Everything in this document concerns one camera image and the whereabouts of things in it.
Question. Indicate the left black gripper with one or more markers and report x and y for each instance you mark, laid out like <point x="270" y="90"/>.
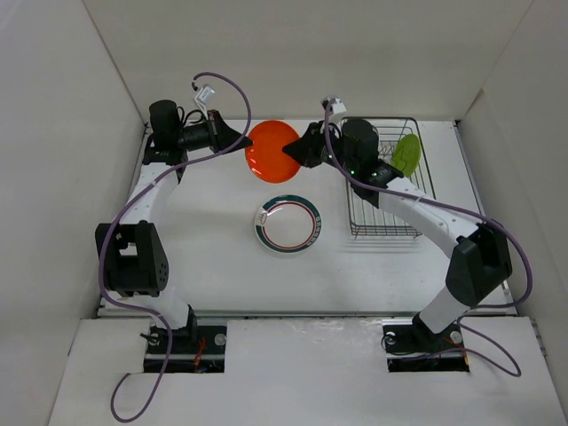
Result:
<point x="221" y="136"/>

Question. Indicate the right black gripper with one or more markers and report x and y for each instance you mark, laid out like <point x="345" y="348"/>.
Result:
<point x="303" y="150"/>

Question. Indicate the orange plate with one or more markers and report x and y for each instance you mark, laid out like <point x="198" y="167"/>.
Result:
<point x="265" y="157"/>

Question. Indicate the white plate green red rim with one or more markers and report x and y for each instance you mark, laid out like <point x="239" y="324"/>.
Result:
<point x="287" y="224"/>

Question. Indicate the lime green plate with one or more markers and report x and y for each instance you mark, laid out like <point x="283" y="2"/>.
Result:
<point x="407" y="154"/>

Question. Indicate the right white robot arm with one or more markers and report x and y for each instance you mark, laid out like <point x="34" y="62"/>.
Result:
<point x="478" y="253"/>

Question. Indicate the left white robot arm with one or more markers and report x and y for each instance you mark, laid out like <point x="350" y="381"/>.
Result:
<point x="133" y="266"/>

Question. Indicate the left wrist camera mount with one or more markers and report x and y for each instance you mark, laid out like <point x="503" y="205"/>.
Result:
<point x="203" y="95"/>

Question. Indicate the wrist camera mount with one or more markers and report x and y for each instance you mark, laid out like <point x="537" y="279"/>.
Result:
<point x="337" y="109"/>
<point x="203" y="95"/>

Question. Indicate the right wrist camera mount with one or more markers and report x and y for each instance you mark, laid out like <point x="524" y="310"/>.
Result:
<point x="337" y="109"/>

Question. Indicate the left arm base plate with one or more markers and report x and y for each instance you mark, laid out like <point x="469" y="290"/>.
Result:
<point x="203" y="353"/>

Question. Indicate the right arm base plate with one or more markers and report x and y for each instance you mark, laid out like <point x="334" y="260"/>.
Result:
<point x="409" y="350"/>

